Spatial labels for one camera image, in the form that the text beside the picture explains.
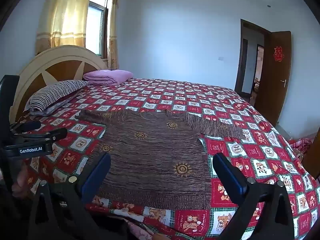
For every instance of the red cloth on floor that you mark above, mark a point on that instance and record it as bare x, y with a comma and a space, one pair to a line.
300, 146

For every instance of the striped pillow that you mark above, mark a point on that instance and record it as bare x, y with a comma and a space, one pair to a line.
52, 92

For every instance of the brown knitted sweater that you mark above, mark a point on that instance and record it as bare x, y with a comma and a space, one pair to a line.
155, 160

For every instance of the window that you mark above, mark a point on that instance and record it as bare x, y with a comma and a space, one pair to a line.
96, 25

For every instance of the person's left hand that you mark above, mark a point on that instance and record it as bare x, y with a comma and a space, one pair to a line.
21, 178

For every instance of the folded purple blanket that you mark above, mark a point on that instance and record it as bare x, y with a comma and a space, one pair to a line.
107, 76

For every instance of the pink patterned cloth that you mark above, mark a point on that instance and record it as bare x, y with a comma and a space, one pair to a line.
140, 232

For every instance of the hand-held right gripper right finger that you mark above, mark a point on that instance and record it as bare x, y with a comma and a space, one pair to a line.
230, 176

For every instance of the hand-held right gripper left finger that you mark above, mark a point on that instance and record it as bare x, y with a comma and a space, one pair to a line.
100, 172

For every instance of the red paper door decoration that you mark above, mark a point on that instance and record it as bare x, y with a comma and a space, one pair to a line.
278, 53

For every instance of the red checkered printed bedsheet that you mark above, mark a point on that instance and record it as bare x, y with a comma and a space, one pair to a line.
262, 152

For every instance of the brown wooden door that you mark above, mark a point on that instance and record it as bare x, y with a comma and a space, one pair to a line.
275, 92

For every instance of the dark wooden door frame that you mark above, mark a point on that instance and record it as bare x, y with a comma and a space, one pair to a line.
238, 55

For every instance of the narrow yellow curtain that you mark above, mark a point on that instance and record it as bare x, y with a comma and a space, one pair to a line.
113, 30

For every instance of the cream and brown headboard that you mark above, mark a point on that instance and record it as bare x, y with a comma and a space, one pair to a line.
62, 55

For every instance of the wide yellow curtain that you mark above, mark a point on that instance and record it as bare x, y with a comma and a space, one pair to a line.
62, 12

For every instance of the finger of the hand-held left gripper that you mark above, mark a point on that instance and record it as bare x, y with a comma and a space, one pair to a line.
27, 126
50, 136

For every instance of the brown wooden furniture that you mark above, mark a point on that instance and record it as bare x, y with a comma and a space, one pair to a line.
315, 155

